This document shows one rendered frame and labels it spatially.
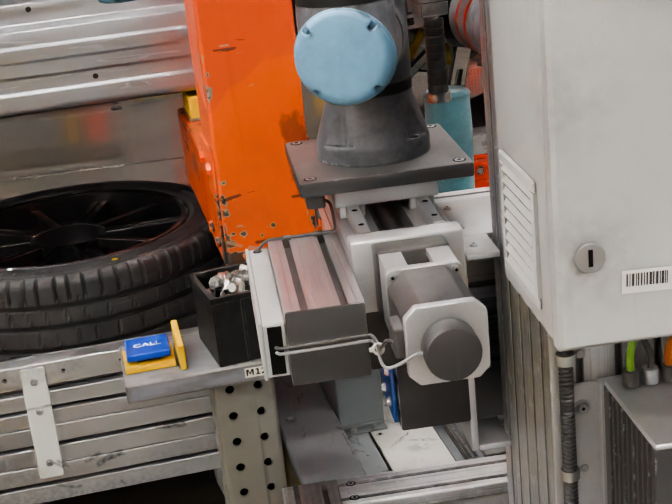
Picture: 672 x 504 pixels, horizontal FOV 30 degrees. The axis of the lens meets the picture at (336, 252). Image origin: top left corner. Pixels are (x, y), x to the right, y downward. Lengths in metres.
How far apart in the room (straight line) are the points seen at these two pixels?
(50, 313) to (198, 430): 0.35
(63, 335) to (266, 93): 0.62
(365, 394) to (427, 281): 1.20
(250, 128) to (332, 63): 0.66
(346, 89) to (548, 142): 0.41
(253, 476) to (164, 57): 0.92
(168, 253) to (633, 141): 1.41
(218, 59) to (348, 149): 0.51
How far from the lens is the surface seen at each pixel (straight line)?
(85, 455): 2.35
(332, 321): 1.38
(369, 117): 1.60
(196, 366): 2.00
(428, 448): 2.46
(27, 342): 2.39
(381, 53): 1.44
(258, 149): 2.10
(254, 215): 2.13
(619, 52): 1.10
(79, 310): 2.35
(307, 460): 2.35
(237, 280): 2.00
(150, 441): 2.34
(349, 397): 2.51
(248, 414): 2.05
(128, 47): 2.57
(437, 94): 2.23
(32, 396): 2.29
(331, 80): 1.45
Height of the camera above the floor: 1.25
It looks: 19 degrees down
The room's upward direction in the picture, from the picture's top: 6 degrees counter-clockwise
